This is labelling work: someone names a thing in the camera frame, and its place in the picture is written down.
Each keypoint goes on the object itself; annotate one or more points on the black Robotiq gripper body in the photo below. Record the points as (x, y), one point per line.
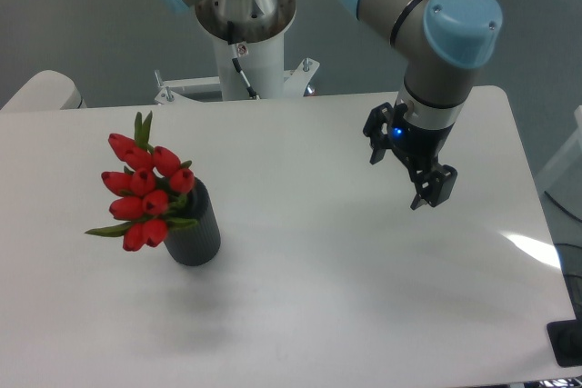
(416, 147)

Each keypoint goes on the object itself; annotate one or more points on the white furniture at right edge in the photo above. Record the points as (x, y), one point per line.
(562, 159)

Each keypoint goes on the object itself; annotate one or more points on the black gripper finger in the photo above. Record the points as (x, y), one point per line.
(378, 118)
(433, 186)

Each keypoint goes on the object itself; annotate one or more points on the dark grey ribbed vase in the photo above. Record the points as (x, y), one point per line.
(199, 243)

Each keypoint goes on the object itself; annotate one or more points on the white rounded chair back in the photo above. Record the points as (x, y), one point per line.
(46, 91)

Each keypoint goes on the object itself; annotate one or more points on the black device at table edge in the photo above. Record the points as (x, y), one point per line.
(565, 339)

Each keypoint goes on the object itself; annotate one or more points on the red tulip bouquet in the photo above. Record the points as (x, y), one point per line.
(154, 192)

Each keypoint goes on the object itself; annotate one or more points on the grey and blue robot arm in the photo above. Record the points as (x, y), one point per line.
(445, 44)

